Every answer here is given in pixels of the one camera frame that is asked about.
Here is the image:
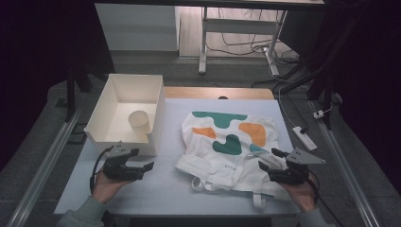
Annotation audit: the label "right hand-held gripper black cable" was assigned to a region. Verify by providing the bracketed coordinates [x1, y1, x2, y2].
[308, 171, 343, 227]

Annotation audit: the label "person's right hand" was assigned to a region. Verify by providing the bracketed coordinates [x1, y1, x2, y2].
[278, 174, 317, 214]

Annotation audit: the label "white floor cable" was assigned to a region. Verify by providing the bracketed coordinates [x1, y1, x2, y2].
[268, 62, 316, 129]

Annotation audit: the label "silver metal rail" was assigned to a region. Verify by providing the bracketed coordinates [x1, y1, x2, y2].
[316, 121, 381, 227]
[6, 107, 83, 227]

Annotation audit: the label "white power strip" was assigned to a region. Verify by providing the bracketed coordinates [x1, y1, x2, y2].
[291, 126, 319, 151]

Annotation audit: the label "hand-held gripper black cable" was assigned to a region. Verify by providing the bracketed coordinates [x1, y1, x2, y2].
[89, 146, 114, 193]
[308, 171, 343, 227]

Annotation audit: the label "dark curtain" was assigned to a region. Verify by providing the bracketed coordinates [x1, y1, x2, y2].
[280, 0, 401, 197]
[0, 0, 116, 171]

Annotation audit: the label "white cup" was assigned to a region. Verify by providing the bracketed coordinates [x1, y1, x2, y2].
[127, 109, 152, 135]

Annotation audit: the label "white patterned shorts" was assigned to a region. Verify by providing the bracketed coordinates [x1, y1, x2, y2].
[174, 110, 292, 211]

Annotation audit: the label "white cabinet panel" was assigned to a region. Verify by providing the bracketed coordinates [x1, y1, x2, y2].
[95, 3, 181, 53]

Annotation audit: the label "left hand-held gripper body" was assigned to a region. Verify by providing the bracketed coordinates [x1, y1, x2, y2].
[102, 141, 142, 183]

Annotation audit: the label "left hand-held gripper black cable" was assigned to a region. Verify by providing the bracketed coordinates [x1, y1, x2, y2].
[89, 146, 114, 193]

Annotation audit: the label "person's left hand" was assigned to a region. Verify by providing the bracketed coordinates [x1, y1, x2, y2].
[91, 169, 134, 205]

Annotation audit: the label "thin black floor cable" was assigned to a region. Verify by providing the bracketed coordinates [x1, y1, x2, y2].
[206, 8, 297, 58]

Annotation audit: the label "white table cover sheet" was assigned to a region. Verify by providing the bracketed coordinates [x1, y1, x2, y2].
[53, 97, 302, 217]

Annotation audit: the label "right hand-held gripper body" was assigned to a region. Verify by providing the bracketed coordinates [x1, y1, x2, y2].
[270, 147, 327, 186]

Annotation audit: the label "black metal stand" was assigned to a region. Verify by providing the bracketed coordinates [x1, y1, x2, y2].
[64, 62, 96, 122]
[306, 62, 336, 131]

